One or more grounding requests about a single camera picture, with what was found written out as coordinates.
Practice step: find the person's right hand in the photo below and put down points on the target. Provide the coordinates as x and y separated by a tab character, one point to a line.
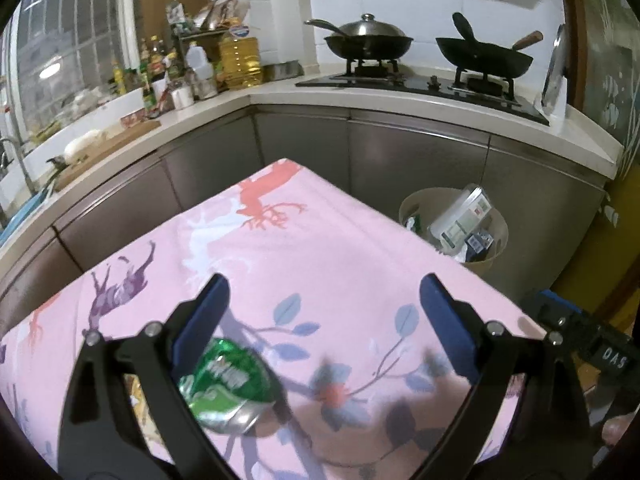
617	427

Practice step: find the white kitchen countertop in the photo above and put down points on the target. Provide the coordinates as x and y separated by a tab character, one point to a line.
300	97

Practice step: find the white plastic bottle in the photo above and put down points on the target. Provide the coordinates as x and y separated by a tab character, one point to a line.
200	62

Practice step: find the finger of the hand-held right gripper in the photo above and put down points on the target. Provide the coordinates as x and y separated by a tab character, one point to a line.
557	310

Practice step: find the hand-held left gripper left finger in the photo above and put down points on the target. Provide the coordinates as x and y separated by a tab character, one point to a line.
202	320

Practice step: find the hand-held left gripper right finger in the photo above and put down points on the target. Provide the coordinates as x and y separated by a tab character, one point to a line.
447	325

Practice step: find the steel faucet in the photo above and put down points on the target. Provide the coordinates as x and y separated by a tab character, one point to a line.
15	160

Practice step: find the green packet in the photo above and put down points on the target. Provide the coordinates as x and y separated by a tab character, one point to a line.
414	223

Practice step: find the white radish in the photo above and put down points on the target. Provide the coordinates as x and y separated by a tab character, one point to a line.
85	144

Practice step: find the beige plastic trash bin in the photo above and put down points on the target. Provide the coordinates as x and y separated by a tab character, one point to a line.
492	255

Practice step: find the wooden cutting board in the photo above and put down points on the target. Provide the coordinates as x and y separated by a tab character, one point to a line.
110	147

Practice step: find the black spatula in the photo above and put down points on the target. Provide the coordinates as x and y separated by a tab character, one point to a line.
465	27

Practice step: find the blue packet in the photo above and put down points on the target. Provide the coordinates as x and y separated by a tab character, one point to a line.
477	246

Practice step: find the yellow food wrapper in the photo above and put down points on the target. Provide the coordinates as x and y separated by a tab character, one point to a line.
142	405

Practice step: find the crushed green drink can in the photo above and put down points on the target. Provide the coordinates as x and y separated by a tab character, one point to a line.
225	385

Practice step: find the pink printed tablecloth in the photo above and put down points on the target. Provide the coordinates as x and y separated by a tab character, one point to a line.
325	270

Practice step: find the black gas stove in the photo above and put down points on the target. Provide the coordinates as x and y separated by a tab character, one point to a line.
425	87

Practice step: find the grey kitchen cabinet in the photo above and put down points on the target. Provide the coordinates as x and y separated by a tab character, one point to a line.
410	155

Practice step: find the large yellow oil bottle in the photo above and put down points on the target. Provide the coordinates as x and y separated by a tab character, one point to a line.
241	60

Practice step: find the row of sauce bottles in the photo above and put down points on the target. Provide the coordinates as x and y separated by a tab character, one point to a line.
150	70

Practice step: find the black wok with steel lid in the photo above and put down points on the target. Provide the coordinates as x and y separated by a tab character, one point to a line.
367	40

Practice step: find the clear plastic food box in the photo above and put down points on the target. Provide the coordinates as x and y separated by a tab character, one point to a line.
460	215

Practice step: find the steel rectangular container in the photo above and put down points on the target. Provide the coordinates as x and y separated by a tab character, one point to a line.
284	70

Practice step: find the black frying pan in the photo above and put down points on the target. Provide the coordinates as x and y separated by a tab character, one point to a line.
485	57

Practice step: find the rack of snack bags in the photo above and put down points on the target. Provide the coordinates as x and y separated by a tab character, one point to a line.
215	12

